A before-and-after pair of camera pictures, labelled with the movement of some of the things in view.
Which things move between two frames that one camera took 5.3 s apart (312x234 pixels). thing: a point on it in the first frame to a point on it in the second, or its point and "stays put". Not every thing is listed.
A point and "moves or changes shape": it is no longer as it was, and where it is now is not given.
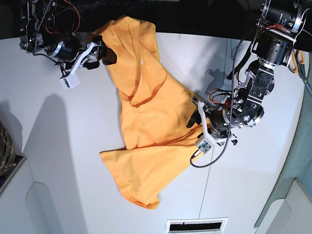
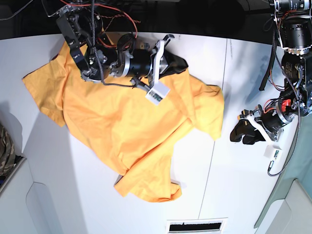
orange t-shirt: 154,107 moves or changes shape
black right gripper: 219,123 to 272,120
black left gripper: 69,50 to 138,64
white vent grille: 204,225 stays put
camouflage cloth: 8,159 stays put
